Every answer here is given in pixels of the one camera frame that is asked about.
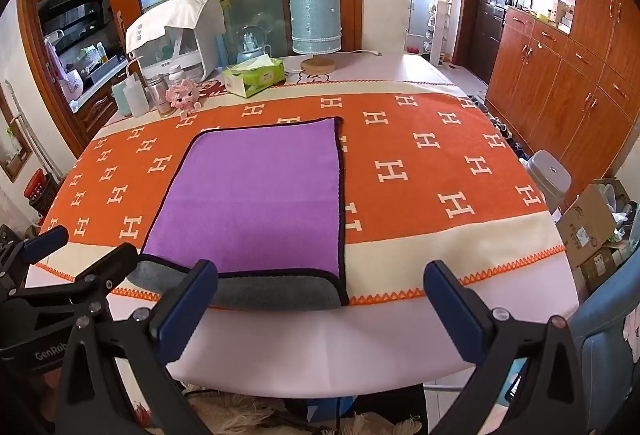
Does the dark entrance door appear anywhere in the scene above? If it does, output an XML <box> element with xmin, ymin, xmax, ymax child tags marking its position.
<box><xmin>472</xmin><ymin>0</ymin><xmax>516</xmax><ymax>84</ymax></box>

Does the white squeeze bottle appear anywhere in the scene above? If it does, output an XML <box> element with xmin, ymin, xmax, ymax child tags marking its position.
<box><xmin>122</xmin><ymin>60</ymin><xmax>151</xmax><ymax>118</ymax></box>

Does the wooden wall cabinet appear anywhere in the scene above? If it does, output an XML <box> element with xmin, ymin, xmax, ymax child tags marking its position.
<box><xmin>484</xmin><ymin>0</ymin><xmax>640</xmax><ymax>213</ymax></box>

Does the blue chair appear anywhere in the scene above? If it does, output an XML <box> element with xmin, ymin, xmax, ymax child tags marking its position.
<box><xmin>504</xmin><ymin>260</ymin><xmax>640</xmax><ymax>435</ymax></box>

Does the red crate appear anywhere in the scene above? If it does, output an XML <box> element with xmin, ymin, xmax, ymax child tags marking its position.
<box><xmin>24</xmin><ymin>168</ymin><xmax>57</xmax><ymax>216</ymax></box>

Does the wooden picture frame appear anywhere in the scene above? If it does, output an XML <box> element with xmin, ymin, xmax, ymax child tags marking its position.
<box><xmin>0</xmin><ymin>84</ymin><xmax>34</xmax><ymax>182</ymax></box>

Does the white countertop appliance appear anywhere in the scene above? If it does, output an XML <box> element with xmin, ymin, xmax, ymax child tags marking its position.
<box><xmin>126</xmin><ymin>0</ymin><xmax>227</xmax><ymax>83</ymax></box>

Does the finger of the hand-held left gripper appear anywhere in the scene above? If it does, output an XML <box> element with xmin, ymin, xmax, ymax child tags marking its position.
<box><xmin>0</xmin><ymin>225</ymin><xmax>70</xmax><ymax>287</ymax></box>
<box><xmin>0</xmin><ymin>242</ymin><xmax>139</xmax><ymax>322</ymax></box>

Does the white cloth cover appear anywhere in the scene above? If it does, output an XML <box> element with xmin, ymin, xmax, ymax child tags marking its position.
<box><xmin>125</xmin><ymin>0</ymin><xmax>227</xmax><ymax>56</ymax></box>

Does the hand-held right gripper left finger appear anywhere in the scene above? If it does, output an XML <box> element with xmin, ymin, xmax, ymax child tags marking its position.
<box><xmin>52</xmin><ymin>259</ymin><xmax>219</xmax><ymax>435</ymax></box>

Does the white shelf rack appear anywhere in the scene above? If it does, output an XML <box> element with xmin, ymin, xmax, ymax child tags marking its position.
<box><xmin>425</xmin><ymin>0</ymin><xmax>454</xmax><ymax>66</ymax></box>

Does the grey plastic stool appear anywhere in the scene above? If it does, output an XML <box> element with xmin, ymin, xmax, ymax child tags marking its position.
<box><xmin>520</xmin><ymin>150</ymin><xmax>574</xmax><ymax>216</ymax></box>

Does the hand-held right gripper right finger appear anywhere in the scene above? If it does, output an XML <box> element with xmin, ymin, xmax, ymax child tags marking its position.
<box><xmin>423</xmin><ymin>259</ymin><xmax>588</xmax><ymax>435</ymax></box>

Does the blue table lamp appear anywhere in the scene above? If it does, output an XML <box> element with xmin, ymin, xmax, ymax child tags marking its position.
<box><xmin>287</xmin><ymin>0</ymin><xmax>344</xmax><ymax>76</ymax></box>

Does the pink plush toy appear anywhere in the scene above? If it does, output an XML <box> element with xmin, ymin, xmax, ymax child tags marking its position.
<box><xmin>165</xmin><ymin>81</ymin><xmax>206</xmax><ymax>117</ymax></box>

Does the purple towel with black trim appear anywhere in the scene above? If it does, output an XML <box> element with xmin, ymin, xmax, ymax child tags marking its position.
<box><xmin>131</xmin><ymin>116</ymin><xmax>351</xmax><ymax>312</ymax></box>

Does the glass snow globe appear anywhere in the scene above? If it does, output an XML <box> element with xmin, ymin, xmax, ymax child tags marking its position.
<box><xmin>236</xmin><ymin>26</ymin><xmax>274</xmax><ymax>64</ymax></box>

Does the orange patterned blanket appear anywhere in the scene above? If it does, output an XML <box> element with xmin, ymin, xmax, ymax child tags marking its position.
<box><xmin>37</xmin><ymin>80</ymin><xmax>568</xmax><ymax>311</ymax></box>

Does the glass jar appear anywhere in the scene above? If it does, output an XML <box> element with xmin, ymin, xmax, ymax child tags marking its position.
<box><xmin>149</xmin><ymin>75</ymin><xmax>174</xmax><ymax>116</ymax></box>

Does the teal plastic cup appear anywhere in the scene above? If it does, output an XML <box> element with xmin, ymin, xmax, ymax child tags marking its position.
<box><xmin>111</xmin><ymin>80</ymin><xmax>133</xmax><ymax>118</ymax></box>

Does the green tissue box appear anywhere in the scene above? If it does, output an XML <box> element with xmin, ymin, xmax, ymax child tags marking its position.
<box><xmin>221</xmin><ymin>55</ymin><xmax>287</xmax><ymax>98</ymax></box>

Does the cardboard box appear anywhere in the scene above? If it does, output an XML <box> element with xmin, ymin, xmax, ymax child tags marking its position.
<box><xmin>574</xmin><ymin>245</ymin><xmax>632</xmax><ymax>298</ymax></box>
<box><xmin>555</xmin><ymin>184</ymin><xmax>622</xmax><ymax>267</ymax></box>

